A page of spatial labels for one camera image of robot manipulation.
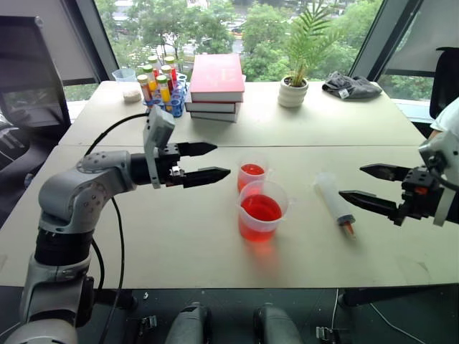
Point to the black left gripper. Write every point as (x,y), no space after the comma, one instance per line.
(166,154)

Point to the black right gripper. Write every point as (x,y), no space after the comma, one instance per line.
(419,200)

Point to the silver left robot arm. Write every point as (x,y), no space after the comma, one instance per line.
(71,193)

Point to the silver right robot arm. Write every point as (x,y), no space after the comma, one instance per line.
(443,147)

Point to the clear plastic syringe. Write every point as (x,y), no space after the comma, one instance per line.
(333,200)

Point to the small beaker red liquid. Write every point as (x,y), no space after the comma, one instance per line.
(251,172)

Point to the large beaker red liquid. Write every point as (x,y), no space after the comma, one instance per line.
(260,218)

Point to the blue test tube rack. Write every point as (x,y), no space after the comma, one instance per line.
(178,102)

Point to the green-capped tube yellow liquid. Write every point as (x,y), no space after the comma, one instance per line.
(164,89)
(150,77)

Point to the thick red book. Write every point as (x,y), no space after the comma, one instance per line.
(217,77)

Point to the green-capped tube red liquid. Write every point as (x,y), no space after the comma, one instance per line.
(167,73)
(171,64)
(154,61)

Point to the clear beaker with white grains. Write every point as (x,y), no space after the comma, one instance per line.
(131,96)

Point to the person in white shirt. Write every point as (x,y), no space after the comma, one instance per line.
(448,116)

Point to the grey crumpled cloth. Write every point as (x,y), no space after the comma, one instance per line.
(353,87)

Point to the white ribbed plant pot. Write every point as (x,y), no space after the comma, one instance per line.
(292,95)

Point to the green palm plant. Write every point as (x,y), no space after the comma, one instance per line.
(305,39)

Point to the dark grey rounded shape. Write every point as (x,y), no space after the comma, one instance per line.
(276,326)
(188,326)

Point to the black seat with striped bundle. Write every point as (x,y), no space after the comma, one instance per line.
(21,168)

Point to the black monitor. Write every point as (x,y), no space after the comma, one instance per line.
(25,79)

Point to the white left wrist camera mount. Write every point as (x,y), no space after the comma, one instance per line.
(159,125)

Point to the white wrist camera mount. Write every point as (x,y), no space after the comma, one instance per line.
(159,125)
(443,211)

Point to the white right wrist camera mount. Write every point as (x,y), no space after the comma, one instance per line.
(443,211)

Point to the black table frame bar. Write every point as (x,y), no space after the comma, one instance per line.
(394,295)

